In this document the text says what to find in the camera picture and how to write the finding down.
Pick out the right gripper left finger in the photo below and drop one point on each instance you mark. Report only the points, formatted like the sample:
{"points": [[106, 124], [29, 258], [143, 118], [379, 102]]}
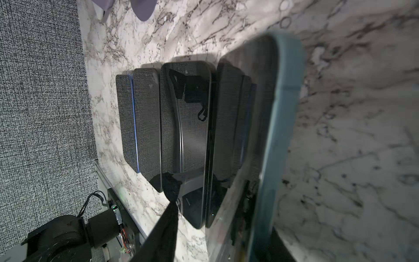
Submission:
{"points": [[160, 245]]}

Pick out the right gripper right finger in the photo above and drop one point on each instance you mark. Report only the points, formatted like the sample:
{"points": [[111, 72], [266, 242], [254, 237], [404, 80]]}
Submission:
{"points": [[277, 251]]}

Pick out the black phone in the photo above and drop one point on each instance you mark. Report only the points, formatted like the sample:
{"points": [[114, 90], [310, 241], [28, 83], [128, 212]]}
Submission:
{"points": [[147, 123], [126, 109], [185, 103]]}

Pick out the green-edged phone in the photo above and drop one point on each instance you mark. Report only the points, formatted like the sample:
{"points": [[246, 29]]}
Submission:
{"points": [[256, 97]]}

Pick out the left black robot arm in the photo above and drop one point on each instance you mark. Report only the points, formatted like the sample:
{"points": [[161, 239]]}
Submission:
{"points": [[70, 238]]}

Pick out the grey round stand front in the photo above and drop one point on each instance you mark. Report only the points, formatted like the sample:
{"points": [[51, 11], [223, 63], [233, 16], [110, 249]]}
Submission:
{"points": [[143, 9]]}

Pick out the white stand far left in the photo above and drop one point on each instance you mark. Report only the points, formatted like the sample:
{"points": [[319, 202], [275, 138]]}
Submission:
{"points": [[102, 8]]}

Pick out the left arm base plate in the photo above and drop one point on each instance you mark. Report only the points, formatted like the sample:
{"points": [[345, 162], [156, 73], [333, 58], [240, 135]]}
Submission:
{"points": [[129, 236]]}

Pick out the aluminium front rail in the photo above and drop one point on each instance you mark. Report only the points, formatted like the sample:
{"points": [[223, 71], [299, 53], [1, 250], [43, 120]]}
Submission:
{"points": [[111, 249]]}

